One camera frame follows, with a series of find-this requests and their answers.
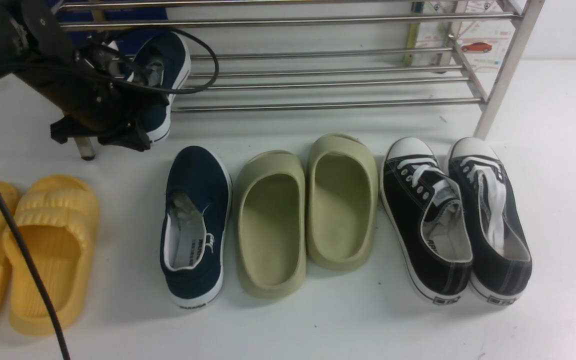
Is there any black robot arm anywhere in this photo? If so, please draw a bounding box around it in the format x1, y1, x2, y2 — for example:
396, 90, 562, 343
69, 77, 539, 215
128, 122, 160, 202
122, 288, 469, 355
0, 0, 169, 152

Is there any right black canvas sneaker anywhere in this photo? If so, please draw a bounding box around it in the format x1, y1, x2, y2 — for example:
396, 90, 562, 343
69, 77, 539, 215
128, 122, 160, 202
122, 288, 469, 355
445, 137, 533, 306

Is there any black cable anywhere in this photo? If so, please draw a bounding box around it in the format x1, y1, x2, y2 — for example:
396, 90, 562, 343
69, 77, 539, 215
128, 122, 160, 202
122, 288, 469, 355
0, 27, 220, 360

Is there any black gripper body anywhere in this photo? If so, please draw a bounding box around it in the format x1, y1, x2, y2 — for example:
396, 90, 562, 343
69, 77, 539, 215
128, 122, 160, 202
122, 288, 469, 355
15, 43, 167, 152

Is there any right olive foam slipper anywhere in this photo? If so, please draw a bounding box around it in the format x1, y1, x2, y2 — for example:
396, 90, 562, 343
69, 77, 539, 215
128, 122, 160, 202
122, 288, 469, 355
306, 133, 379, 272

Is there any left olive foam slipper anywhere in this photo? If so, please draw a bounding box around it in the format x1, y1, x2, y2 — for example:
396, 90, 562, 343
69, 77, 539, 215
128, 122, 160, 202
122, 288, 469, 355
232, 150, 307, 299

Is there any navy slip-on shoe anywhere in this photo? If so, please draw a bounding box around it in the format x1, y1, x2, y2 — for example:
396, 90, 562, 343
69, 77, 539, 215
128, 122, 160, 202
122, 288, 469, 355
133, 32, 191, 146
160, 145, 233, 310

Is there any black canvas sneaker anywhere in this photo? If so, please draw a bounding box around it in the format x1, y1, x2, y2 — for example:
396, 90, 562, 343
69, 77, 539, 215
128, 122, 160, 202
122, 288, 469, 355
379, 137, 474, 306
445, 137, 533, 306

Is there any left black canvas sneaker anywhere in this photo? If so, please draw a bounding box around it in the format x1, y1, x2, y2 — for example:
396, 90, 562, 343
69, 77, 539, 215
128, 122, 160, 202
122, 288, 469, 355
379, 137, 474, 306

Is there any stainless steel shoe rack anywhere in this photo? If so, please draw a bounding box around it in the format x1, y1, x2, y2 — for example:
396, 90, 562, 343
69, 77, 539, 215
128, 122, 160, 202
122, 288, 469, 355
61, 0, 544, 140

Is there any right yellow slide sandal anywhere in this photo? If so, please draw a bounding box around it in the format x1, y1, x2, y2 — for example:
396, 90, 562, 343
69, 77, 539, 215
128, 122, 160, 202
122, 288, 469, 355
2, 174, 99, 337

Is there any white box with red car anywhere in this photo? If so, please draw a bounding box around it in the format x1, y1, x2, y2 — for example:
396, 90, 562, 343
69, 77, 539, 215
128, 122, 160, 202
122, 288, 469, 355
406, 0, 515, 73

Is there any olive foam slipper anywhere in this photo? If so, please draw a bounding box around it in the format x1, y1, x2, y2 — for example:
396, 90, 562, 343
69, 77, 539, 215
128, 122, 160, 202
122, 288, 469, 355
232, 150, 307, 299
306, 133, 379, 272

